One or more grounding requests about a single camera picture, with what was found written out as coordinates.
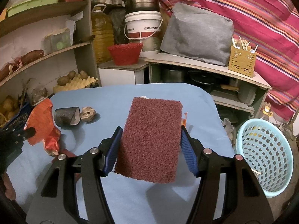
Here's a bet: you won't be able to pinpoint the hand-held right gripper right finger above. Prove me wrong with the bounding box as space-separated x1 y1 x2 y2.
180 126 274 224

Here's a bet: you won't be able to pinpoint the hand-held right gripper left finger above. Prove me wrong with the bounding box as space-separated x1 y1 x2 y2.
26 126 123 224

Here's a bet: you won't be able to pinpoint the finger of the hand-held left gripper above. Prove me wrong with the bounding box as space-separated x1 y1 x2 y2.
17 127 36 143

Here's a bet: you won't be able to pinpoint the orange red snack bag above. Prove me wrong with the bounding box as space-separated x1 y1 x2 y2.
23 98 61 157

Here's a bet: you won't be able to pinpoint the maroon scouring pad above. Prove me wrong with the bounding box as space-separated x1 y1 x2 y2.
114 97 183 183

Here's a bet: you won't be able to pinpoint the black grey pouch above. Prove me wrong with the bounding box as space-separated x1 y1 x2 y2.
54 107 81 127

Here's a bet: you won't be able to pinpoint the brown paper ball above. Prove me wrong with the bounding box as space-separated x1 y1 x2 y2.
79 107 97 122

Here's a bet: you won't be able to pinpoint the light blue plastic basket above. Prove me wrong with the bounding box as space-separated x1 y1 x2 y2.
236 119 294 197

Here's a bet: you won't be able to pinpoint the person's left hand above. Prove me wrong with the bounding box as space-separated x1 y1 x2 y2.
2 173 17 200

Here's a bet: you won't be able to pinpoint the dark blue plastic crate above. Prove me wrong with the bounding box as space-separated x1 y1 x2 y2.
0 101 31 133

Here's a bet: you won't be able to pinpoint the potatoes in yellow mesh bag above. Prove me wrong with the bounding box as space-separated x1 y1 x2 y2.
0 96 20 124

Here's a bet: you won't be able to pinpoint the clear plastic bag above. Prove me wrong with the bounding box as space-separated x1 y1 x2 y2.
26 78 49 105

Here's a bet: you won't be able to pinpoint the sweet potato in red mesh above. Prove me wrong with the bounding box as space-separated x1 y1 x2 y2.
0 63 17 81
16 49 45 67

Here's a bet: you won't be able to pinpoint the potatoes on egg tray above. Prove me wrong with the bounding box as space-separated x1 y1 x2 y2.
57 70 88 86

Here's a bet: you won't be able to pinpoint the yellow egg tray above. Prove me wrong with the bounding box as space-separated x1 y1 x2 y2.
53 72 99 94

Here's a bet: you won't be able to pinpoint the white cabinet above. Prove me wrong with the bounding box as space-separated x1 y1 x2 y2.
98 59 150 87

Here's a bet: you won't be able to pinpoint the black pot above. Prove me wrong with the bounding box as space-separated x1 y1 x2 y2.
188 70 219 92

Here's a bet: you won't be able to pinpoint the low wooden cabinet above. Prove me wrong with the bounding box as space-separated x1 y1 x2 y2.
145 52 272 122

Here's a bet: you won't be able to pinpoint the red woven basket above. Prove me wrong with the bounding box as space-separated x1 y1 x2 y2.
107 42 144 66

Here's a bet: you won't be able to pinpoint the clear plastic box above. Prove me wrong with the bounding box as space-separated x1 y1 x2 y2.
44 28 72 54

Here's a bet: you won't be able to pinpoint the yellow utensil holder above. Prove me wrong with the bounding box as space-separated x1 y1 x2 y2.
228 36 257 78

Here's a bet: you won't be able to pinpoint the yellow oil bottle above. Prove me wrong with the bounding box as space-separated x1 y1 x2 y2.
91 5 115 63

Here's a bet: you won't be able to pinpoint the wooden shelf unit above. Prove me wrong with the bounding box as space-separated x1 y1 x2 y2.
0 0 101 112

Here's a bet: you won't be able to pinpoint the grey cloth covered appliance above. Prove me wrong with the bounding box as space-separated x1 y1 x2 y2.
160 2 234 66

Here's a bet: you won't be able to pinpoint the white plastic bucket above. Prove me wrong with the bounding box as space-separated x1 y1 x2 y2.
124 11 163 52

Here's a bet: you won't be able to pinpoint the green plastic tray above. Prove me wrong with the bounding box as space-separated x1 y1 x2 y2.
7 0 62 18

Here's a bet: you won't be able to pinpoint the red striped curtain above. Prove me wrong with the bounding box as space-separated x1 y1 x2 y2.
154 0 299 122

